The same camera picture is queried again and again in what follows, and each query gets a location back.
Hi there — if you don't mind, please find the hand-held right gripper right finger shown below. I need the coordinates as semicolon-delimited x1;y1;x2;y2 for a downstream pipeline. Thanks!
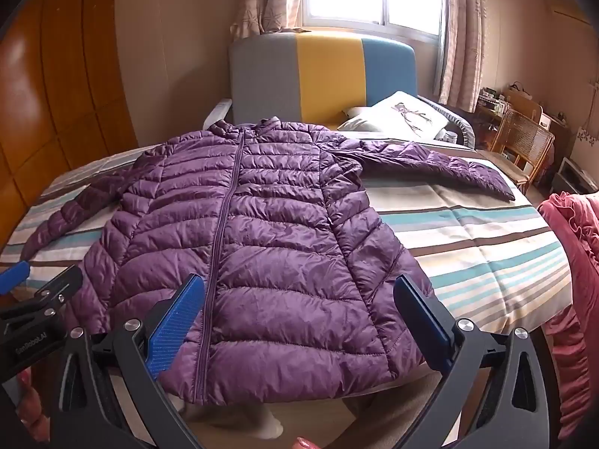
392;275;550;449

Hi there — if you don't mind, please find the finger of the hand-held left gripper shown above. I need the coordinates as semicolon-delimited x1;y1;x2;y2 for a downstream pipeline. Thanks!
0;266;84;326
0;262;31;298

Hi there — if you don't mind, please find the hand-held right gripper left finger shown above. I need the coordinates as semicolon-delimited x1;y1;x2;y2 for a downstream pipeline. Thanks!
49;272;207;449

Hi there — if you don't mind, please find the purple puffer jacket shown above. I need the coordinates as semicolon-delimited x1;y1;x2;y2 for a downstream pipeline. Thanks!
21;119;516;407

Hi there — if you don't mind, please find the person's left hand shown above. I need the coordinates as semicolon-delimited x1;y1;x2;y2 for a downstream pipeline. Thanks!
20;369;50;445

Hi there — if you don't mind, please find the striped bed quilt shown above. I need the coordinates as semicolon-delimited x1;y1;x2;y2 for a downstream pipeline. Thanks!
0;143;575;405

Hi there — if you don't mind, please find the pink ruffled cloth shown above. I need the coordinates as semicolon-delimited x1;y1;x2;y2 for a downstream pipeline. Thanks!
537;192;599;441

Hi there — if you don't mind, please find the wooden wardrobe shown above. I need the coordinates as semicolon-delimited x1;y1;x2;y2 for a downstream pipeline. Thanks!
0;0;139;246

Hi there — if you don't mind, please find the wicker chair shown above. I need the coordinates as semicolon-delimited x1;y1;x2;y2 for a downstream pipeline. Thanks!
489;109;556;195

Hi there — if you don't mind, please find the white appliance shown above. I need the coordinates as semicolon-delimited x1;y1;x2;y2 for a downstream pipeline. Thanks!
553;156;599;195

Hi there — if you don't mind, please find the white printed pillow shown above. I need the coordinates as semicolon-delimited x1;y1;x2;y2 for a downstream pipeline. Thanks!
337;91;453;141

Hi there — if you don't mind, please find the grey pillow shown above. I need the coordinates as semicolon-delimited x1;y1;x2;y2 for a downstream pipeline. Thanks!
338;107;382;131

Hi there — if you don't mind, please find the cluttered wooden desk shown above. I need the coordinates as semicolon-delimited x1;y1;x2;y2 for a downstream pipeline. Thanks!
476;82;569;150

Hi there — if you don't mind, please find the grey yellow blue headboard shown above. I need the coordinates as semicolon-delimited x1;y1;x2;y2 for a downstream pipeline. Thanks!
228;32;418;128

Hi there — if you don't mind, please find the patterned curtain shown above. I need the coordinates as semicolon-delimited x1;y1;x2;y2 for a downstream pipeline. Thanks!
433;0;490;113
229;0;306;50

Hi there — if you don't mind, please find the grey mesh bed rail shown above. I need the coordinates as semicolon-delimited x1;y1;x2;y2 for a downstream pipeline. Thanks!
416;95;477;151

